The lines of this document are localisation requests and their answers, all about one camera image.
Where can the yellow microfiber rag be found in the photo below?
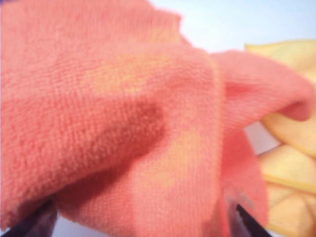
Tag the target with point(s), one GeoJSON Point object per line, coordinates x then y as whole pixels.
{"type": "Point", "coordinates": [291, 168]}

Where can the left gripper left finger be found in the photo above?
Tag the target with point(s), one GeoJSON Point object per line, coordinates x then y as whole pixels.
{"type": "Point", "coordinates": [34, 224]}

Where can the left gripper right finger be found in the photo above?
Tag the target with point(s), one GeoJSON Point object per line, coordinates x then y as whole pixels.
{"type": "Point", "coordinates": [242, 219]}

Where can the orange microfiber rag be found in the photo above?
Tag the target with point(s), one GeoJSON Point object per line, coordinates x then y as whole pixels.
{"type": "Point", "coordinates": [98, 98]}

